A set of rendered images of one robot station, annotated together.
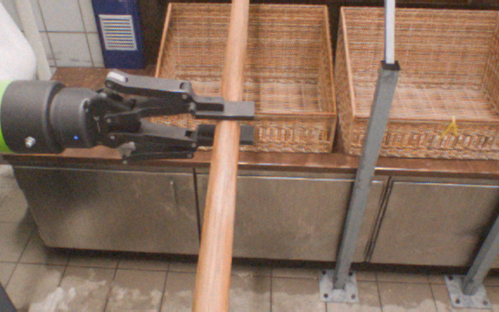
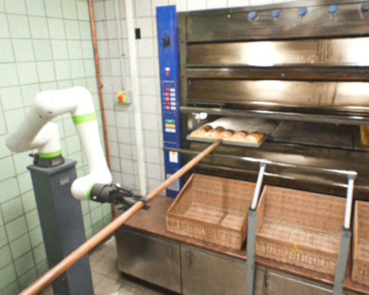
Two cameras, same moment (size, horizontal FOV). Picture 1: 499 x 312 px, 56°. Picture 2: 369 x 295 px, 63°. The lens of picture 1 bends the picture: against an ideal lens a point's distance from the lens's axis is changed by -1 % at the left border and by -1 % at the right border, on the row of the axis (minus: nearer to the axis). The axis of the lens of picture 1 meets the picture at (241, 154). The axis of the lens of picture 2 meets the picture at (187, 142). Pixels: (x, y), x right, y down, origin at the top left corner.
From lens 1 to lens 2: 0.90 m
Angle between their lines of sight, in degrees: 32
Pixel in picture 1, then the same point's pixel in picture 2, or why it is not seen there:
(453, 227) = not seen: outside the picture
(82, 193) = (136, 245)
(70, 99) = (107, 188)
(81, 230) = (133, 264)
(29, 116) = (96, 191)
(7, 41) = (103, 173)
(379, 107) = (249, 227)
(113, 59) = (170, 193)
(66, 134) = (103, 197)
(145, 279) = not seen: outside the picture
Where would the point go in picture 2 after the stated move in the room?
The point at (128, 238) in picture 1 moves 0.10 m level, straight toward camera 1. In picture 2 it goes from (151, 274) to (149, 284)
